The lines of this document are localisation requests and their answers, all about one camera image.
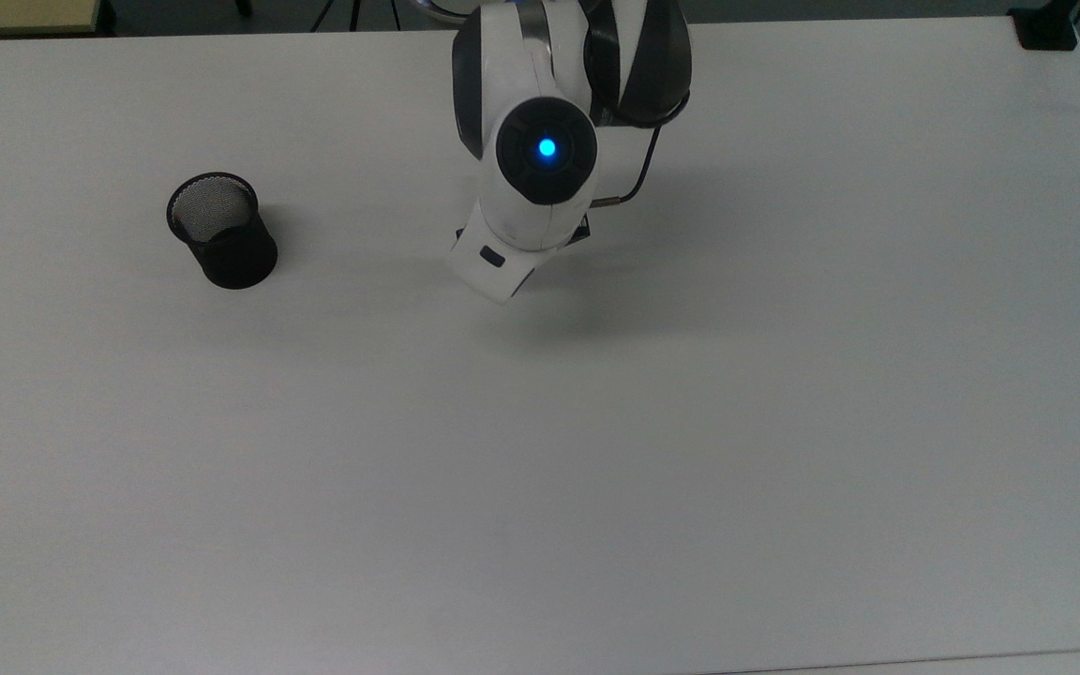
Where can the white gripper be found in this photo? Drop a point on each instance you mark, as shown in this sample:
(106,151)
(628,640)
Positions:
(493,267)

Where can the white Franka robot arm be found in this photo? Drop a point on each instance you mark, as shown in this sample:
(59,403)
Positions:
(540,122)

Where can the black mesh pen cup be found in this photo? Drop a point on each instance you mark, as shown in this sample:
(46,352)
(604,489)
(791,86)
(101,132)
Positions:
(221,234)

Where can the black tripod legs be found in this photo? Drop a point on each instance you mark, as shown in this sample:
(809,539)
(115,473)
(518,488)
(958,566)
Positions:
(352,11)

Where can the beige wooden desk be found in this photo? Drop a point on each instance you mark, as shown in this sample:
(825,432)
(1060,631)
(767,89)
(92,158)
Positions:
(15,14)

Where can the black table clamp block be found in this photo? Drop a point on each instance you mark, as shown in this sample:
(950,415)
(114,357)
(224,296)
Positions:
(1046,26)

